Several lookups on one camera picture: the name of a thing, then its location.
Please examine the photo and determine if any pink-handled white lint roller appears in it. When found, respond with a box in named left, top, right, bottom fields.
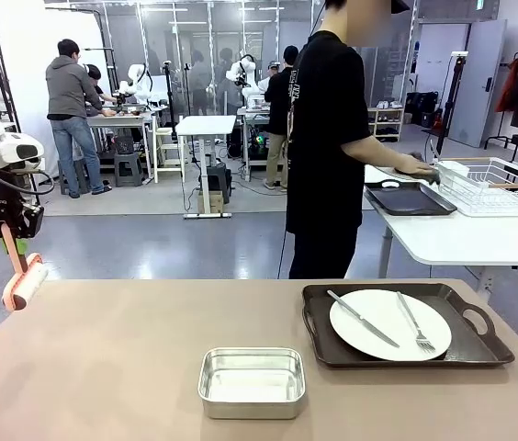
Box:
left=0, top=223, right=50, bottom=312

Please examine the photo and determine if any brown serving tray with handles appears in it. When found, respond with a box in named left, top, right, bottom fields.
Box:
left=302, top=282, right=516, bottom=370

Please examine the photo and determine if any person's right forearm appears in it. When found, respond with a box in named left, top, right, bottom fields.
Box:
left=340, top=134, right=400, bottom=175

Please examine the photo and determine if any person's gloved right hand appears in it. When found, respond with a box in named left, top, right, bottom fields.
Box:
left=393, top=153, right=440, bottom=182

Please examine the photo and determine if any man in grey hoodie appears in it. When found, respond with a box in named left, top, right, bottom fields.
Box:
left=45, top=38, right=114, bottom=199

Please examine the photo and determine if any grey background workbench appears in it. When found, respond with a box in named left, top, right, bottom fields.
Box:
left=84, top=109, right=155, bottom=181

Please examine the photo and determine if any person with black cap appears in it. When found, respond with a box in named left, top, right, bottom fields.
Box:
left=83, top=63, right=118, bottom=107

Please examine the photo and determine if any white backdrop panel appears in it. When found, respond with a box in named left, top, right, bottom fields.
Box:
left=0, top=0, right=113, bottom=198

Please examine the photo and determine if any white step stool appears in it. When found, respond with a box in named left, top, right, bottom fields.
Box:
left=152, top=126, right=186, bottom=184

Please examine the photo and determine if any cardboard box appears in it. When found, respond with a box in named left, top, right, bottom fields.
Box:
left=197, top=189, right=226, bottom=215

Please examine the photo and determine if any black computer case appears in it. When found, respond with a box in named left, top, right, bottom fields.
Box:
left=205, top=166, right=233, bottom=204

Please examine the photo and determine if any white standing desk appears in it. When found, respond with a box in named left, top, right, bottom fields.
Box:
left=175, top=114, right=238, bottom=220

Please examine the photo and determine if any rectangular metal tin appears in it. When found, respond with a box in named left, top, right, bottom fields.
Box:
left=197, top=346, right=307, bottom=421

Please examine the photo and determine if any person in black jacket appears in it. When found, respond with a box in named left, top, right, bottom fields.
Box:
left=262, top=44, right=300, bottom=192

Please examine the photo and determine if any person in black shirt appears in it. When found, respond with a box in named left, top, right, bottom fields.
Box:
left=285, top=0, right=411, bottom=280

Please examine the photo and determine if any silver table knife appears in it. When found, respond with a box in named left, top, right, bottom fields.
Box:
left=326, top=289, right=400, bottom=349

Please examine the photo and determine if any white round plate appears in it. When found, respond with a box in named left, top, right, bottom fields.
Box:
left=329, top=288, right=453, bottom=363

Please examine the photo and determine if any low shoe shelf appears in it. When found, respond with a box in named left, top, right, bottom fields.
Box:
left=366, top=107, right=406, bottom=142

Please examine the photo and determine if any black rectangular tray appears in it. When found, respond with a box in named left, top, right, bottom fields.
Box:
left=363, top=179, right=458, bottom=218

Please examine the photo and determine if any silver fork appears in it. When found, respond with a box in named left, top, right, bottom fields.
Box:
left=395, top=290, right=437, bottom=354

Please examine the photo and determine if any white side table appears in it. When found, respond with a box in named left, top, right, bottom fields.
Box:
left=363, top=164, right=518, bottom=295

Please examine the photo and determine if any grey door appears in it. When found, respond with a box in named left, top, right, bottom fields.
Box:
left=448, top=19, right=509, bottom=149

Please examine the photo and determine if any red hanging jacket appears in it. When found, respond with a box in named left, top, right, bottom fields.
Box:
left=495, top=57, right=518, bottom=114

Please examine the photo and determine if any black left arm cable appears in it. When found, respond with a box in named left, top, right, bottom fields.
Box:
left=0, top=158, right=56, bottom=197

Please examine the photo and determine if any white wire dish rack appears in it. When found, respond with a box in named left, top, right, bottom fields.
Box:
left=432, top=156, right=518, bottom=219

